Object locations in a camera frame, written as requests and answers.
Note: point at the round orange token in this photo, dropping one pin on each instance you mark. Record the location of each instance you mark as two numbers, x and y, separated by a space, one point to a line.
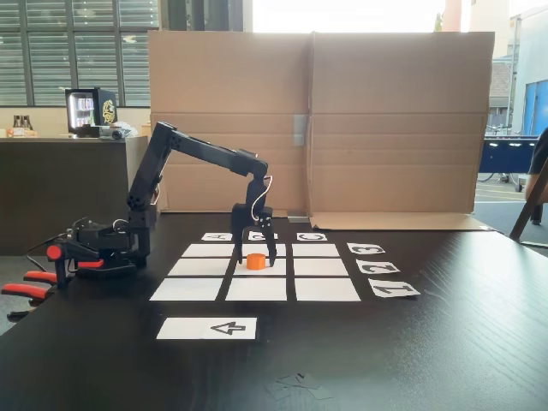
256 262

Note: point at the white grid sheet black tape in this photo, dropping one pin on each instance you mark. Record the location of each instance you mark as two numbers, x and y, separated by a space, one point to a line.
192 289

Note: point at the paper sheet letter A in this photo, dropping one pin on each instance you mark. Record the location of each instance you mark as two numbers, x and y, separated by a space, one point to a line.
216 236

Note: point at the paper sheet letter C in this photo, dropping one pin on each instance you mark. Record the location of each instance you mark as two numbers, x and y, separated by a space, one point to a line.
311 236

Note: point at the paper sheet number 3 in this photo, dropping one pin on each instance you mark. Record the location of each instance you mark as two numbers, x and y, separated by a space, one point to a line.
366 248

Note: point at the white arrow paper sheet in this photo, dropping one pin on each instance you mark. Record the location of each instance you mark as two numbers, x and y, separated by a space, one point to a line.
188 329

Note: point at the paper sheet number 2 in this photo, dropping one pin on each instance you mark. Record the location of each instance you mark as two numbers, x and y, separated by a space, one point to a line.
377 266

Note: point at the paper sheet number 1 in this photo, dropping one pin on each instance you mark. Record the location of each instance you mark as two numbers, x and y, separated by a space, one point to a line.
394 289

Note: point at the red and black clamp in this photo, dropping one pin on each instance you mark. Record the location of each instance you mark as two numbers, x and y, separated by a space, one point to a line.
90 263

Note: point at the brown cardboard screen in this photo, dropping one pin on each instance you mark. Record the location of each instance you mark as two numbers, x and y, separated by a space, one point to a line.
385 128

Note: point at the grey device on counter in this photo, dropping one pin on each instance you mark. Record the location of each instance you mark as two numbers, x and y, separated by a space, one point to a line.
115 132

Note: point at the dark wooden counter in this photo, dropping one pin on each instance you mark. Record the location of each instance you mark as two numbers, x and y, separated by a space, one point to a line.
64 192

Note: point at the black mini fridge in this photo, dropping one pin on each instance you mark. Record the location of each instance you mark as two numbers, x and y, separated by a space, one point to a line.
103 111

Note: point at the white orange box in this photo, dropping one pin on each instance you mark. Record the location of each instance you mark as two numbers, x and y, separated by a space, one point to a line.
21 133

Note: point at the brown bottles pack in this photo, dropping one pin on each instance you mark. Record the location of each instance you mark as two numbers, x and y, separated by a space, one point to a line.
21 122

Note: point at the window with blinds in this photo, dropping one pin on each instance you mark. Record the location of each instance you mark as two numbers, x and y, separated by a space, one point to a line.
51 51

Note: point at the brown wooden easel leg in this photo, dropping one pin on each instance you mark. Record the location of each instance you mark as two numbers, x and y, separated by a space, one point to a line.
528 214

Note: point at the person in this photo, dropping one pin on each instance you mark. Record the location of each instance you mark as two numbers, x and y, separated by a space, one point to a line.
540 158

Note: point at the grey duct tape piece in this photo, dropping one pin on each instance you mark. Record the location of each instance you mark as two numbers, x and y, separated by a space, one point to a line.
297 218
300 130

